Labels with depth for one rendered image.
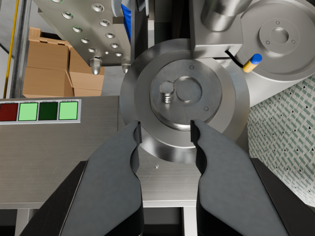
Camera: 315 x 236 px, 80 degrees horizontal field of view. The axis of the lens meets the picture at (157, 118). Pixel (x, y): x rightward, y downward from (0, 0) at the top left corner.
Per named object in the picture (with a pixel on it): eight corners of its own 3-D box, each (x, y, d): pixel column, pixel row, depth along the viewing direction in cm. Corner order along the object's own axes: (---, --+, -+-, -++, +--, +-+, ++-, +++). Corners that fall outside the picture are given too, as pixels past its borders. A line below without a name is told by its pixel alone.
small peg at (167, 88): (177, 92, 17) (161, 97, 17) (175, 101, 19) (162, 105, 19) (172, 78, 17) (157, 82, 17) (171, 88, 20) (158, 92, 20)
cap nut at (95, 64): (100, 57, 56) (99, 71, 56) (103, 63, 60) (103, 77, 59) (87, 58, 57) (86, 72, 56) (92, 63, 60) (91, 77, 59)
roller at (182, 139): (233, 49, 22) (239, 149, 20) (195, 104, 48) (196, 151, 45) (135, 49, 22) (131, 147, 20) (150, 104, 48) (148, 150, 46)
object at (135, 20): (135, -56, 27) (134, 64, 24) (147, 40, 50) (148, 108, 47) (131, -56, 27) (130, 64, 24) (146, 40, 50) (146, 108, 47)
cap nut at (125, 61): (131, 56, 56) (131, 70, 55) (133, 62, 60) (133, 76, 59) (119, 57, 56) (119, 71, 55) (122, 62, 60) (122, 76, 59)
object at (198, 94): (233, 114, 19) (161, 136, 19) (227, 118, 21) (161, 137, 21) (208, 49, 20) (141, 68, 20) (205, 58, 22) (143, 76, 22)
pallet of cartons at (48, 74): (52, 73, 310) (48, 116, 297) (18, 25, 194) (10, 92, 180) (107, 77, 332) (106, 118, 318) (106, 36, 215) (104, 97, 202)
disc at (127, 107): (245, 37, 23) (255, 165, 20) (244, 40, 23) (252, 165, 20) (122, 37, 23) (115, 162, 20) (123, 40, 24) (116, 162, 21)
